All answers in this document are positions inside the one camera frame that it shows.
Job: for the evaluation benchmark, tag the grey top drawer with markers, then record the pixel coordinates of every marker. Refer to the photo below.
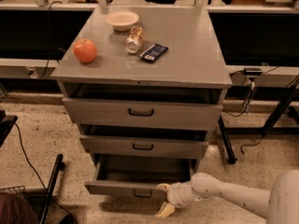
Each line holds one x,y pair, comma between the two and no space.
144,107

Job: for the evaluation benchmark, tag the grey bottom drawer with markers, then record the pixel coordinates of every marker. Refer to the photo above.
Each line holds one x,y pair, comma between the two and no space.
133,176

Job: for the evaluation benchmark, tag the black metal leg left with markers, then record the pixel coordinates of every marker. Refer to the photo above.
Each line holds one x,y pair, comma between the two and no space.
50,189

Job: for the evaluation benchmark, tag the black power adapter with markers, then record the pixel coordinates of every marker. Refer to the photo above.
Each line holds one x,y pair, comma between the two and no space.
252,71

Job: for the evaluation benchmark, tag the grey drawer cabinet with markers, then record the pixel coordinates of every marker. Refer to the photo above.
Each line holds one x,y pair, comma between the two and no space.
193,59

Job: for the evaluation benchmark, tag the clear glass jar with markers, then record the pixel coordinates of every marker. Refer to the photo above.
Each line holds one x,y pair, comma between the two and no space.
134,41

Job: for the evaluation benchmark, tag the white bowl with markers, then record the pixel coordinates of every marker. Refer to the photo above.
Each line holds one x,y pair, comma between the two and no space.
122,20

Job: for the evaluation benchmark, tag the black table leg right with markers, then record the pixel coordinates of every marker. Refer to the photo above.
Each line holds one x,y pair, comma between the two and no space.
229,151

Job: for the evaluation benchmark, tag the red apple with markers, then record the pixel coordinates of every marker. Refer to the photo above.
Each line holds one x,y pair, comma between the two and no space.
85,50

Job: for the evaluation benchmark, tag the grey middle drawer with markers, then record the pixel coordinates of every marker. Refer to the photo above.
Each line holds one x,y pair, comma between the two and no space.
144,142

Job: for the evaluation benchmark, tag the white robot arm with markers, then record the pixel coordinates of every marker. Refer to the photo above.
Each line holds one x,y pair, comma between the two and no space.
279,205

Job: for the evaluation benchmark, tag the dark blue snack bar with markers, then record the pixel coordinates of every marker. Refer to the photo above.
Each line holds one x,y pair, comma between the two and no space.
153,53

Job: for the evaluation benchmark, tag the grey drawer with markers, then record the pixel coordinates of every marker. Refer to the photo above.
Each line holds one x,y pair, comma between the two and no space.
144,107
144,142
133,176

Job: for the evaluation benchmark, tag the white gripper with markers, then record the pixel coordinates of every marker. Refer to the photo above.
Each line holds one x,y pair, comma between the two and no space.
174,195

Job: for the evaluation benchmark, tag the wire basket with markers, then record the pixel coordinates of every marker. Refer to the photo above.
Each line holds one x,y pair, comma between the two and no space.
16,190

